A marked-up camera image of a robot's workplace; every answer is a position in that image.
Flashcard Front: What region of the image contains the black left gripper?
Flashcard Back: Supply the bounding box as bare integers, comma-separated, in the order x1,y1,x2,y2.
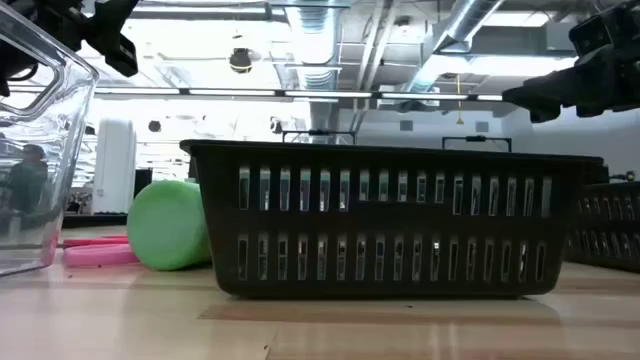
0,0,141,96

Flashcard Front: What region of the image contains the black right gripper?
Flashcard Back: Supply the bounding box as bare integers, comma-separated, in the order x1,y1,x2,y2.
501,0,640,124

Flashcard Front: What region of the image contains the green paint bottle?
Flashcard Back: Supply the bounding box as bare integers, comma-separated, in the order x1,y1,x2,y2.
126,179,214,272

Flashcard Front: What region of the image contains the black slotted plastic basket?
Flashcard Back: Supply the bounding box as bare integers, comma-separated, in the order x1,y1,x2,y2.
564,180,640,274
179,138,606,300

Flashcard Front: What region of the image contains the yellow hanging cone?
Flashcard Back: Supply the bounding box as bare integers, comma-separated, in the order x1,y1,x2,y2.
454,74,465,126

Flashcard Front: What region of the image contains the white column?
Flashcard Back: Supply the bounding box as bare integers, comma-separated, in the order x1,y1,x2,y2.
92,118,138,215

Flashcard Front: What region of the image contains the clear plastic container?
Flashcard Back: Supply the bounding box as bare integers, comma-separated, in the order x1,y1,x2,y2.
0,2,100,278

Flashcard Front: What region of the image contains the black background box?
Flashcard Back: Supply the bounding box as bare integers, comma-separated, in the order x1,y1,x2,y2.
133,168,154,211

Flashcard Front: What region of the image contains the person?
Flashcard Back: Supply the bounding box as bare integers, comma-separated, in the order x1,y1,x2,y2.
7,143,50,216

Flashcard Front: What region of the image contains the black background frame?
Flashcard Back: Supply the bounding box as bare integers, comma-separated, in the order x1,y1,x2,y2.
441,135,513,153
281,128,358,146

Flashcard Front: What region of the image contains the smooth silver ventilation duct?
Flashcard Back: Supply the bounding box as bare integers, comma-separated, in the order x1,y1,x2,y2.
404,0,506,94

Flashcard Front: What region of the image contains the black ceiling dome camera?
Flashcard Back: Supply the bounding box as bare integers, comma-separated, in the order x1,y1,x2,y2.
229,47,253,75

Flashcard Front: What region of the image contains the ceiling light rail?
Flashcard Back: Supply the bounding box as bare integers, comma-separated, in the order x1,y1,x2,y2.
94,87,504,102

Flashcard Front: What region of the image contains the black metal table frame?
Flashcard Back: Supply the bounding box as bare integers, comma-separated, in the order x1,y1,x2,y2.
62,213,129,228

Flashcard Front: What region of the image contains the ribbed silver ventilation duct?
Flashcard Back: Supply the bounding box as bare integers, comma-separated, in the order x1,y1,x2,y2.
282,0,347,91

